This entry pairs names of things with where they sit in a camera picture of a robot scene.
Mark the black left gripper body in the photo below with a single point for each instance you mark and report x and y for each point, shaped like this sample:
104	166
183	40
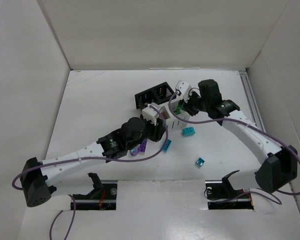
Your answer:
158	127

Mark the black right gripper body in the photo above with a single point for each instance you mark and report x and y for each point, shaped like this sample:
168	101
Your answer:
187	105

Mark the green lego brick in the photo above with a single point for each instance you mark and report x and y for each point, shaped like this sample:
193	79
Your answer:
177	111

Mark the teal lego brick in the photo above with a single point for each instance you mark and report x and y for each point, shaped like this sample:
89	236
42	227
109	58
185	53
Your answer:
188	131

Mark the teal long lego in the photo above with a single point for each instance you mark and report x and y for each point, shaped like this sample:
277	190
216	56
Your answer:
166	146

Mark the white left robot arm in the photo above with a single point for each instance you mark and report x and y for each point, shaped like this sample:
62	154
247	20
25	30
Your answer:
39	178

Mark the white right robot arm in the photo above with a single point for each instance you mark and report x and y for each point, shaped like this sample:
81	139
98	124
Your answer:
277	164

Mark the purple lego brick overturned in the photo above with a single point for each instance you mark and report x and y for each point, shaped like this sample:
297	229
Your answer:
142	147

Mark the purple round flower lego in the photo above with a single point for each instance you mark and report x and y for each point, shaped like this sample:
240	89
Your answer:
134	152

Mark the white two-slot container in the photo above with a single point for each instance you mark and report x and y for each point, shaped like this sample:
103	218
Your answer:
172	122

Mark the black two-slot container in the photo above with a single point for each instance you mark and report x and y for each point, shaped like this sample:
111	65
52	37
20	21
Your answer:
158	94

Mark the small teal square lego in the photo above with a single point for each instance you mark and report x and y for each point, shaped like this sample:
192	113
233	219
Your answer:
199	162

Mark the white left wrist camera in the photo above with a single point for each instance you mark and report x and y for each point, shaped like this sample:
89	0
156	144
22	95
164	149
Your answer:
151	113

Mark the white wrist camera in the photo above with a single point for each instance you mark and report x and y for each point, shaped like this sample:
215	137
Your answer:
151	113
183	89

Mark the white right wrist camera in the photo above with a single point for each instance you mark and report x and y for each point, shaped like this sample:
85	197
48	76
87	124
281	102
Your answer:
183	89

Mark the aluminium rail right edge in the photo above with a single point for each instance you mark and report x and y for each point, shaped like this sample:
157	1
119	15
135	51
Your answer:
256	116

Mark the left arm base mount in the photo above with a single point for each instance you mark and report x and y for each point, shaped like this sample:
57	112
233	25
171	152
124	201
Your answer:
98	200

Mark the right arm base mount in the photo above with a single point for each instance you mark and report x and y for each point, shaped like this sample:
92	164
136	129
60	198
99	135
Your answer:
220	196

